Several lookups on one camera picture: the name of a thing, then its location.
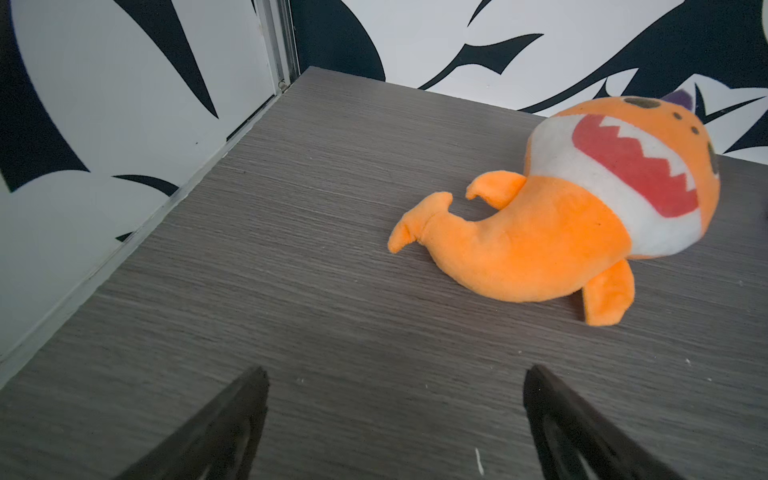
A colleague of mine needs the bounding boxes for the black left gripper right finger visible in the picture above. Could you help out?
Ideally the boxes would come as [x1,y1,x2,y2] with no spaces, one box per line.
[523,365,682,480]

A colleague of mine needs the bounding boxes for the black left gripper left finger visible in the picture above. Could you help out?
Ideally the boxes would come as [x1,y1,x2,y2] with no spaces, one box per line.
[117,367,270,480]

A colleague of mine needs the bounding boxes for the orange shark plush toy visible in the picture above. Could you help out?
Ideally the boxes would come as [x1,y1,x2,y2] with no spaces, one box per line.
[387,90,720,326]

